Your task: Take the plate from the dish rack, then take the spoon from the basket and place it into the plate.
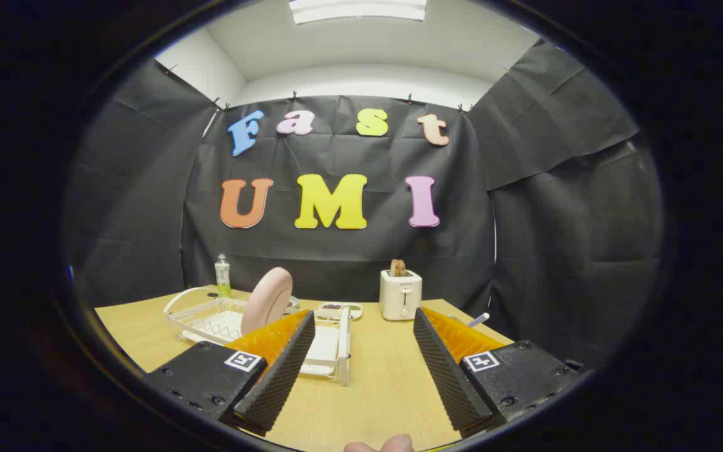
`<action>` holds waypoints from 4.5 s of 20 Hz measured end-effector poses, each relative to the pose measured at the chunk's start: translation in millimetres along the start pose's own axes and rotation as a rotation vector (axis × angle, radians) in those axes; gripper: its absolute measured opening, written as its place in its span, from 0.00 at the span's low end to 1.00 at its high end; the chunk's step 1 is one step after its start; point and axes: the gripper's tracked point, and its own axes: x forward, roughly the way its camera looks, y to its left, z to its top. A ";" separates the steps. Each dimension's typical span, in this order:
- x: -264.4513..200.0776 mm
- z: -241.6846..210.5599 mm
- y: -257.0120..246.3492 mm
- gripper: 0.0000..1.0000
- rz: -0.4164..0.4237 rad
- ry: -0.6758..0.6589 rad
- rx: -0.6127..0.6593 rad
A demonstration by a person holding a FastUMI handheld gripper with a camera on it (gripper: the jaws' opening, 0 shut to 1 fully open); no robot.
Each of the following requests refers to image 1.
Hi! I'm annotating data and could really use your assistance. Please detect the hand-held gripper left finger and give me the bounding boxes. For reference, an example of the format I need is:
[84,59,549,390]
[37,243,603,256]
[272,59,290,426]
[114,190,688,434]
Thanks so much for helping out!
[147,309,316,437]

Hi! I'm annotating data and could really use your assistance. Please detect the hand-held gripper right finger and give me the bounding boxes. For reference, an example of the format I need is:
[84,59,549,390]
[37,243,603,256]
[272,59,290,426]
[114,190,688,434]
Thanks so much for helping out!
[413,306,588,439]

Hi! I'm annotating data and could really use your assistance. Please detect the pink plate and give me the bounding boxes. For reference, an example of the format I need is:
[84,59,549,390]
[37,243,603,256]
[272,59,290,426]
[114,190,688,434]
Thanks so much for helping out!
[240,267,294,336]

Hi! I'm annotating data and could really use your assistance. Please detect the white wire dish rack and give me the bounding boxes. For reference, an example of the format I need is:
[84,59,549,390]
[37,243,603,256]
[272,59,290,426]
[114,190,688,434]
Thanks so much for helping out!
[163,286,353,387]

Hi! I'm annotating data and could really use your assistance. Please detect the white divided sauce dish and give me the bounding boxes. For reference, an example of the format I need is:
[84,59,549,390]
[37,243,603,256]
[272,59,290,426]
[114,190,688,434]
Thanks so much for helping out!
[314,302,363,321]

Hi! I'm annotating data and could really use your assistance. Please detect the green dish soap bottle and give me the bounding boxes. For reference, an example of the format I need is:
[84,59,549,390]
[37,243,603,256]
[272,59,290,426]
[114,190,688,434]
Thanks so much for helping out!
[215,254,232,299]

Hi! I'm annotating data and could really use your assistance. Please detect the white toaster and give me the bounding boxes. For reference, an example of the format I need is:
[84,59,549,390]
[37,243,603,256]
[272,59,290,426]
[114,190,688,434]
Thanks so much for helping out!
[379,269,423,321]

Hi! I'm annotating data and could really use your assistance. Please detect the ceiling light panel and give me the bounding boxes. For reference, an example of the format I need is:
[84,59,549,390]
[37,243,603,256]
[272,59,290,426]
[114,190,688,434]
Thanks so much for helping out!
[289,0,428,24]

